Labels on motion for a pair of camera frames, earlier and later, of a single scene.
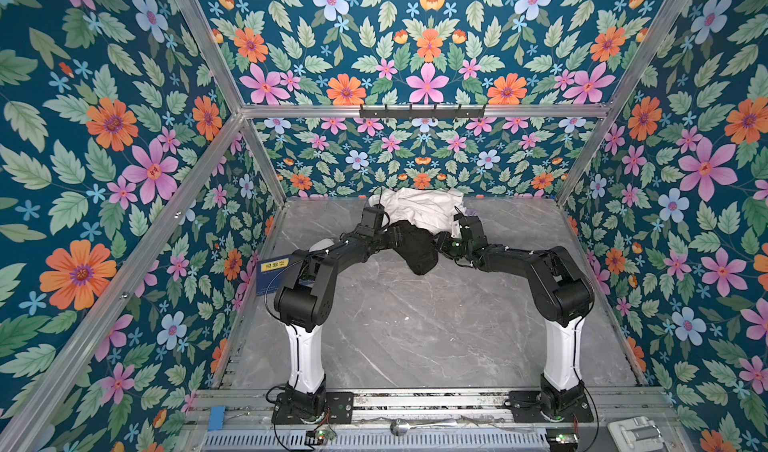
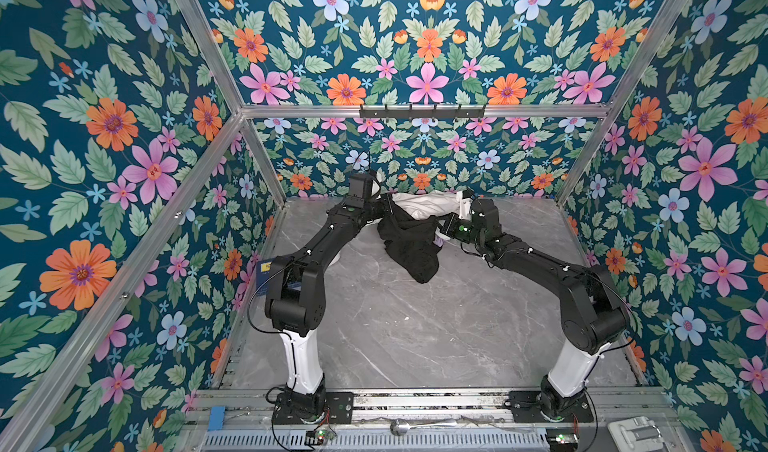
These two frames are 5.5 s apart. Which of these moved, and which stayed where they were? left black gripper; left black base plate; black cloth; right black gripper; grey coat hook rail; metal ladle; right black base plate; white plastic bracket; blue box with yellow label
Moved: right black gripper; left black gripper; black cloth
Stayed: white plastic bracket; left black base plate; right black base plate; metal ladle; blue box with yellow label; grey coat hook rail
